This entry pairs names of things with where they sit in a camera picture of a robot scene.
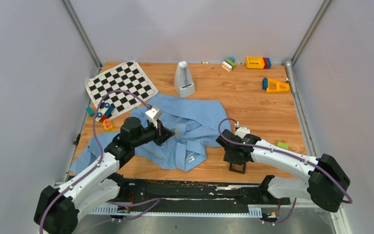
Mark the grey pipe in corner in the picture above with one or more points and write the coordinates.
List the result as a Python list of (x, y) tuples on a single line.
[(290, 75)]

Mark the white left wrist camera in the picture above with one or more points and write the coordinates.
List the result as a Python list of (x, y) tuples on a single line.
[(153, 114)]

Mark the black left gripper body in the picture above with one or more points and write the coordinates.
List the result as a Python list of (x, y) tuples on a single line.
[(147, 134)]

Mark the black square frame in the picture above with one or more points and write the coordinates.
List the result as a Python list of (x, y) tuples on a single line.
[(237, 168)]

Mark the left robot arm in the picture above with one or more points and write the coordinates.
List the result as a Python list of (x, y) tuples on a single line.
[(59, 210)]

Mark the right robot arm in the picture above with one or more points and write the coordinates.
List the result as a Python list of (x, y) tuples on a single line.
[(319, 179)]

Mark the white green blue blocks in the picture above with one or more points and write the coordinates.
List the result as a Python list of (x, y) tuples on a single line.
[(229, 64)]

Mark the light blue shirt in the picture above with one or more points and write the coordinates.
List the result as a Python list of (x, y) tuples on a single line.
[(198, 122)]

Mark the teal small block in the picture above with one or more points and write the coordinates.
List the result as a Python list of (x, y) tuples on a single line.
[(90, 111)]

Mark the small green block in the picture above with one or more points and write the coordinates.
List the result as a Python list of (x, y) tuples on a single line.
[(282, 145)]

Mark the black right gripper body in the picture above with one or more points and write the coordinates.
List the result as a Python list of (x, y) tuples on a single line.
[(229, 158)]

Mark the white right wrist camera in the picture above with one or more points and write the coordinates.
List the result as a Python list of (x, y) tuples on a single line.
[(242, 131)]

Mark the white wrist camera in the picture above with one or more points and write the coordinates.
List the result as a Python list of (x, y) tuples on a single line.
[(242, 131), (153, 114)]

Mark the yellow round toy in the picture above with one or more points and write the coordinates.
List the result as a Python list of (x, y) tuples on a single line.
[(108, 125)]

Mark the black white checkerboard mat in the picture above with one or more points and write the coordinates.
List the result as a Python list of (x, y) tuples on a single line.
[(127, 76)]

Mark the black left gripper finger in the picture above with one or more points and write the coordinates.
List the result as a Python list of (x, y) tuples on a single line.
[(161, 139), (164, 132)]

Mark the white metronome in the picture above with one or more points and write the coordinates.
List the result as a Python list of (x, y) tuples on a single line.
[(183, 82)]

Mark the yellow blue toy wedge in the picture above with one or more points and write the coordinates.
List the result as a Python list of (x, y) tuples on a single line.
[(274, 86)]

